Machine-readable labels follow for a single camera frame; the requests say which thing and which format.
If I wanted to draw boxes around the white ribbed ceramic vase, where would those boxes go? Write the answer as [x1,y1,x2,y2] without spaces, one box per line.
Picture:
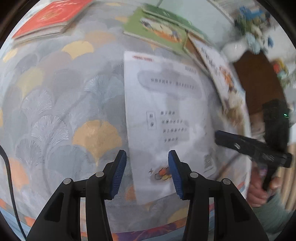
[221,37,249,62]

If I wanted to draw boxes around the dark green cover book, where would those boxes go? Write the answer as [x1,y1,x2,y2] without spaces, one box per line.
[142,4,210,42]

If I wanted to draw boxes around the blue and white artificial flowers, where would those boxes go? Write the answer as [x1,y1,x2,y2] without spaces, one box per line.
[234,6,274,54]

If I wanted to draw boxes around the red donkey cover book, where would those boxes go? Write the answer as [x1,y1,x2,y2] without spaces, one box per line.
[12,1,93,38]

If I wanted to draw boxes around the dark brown wooden cabinet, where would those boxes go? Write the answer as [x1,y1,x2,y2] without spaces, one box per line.
[233,51,285,115]

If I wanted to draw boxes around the person's right hand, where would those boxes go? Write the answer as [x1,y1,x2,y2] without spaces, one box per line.
[246,164,281,208]

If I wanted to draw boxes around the brown Aesop fables book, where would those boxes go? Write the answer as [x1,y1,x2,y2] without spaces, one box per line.
[183,33,212,76]

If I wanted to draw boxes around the white page orange bug book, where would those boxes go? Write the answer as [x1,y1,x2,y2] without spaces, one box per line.
[124,52,217,204]

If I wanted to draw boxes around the light green illustrated book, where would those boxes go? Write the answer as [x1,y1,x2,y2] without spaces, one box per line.
[123,8,187,54]

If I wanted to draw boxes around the rabbit hill pastel book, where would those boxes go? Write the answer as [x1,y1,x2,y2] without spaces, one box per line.
[188,34,251,137]

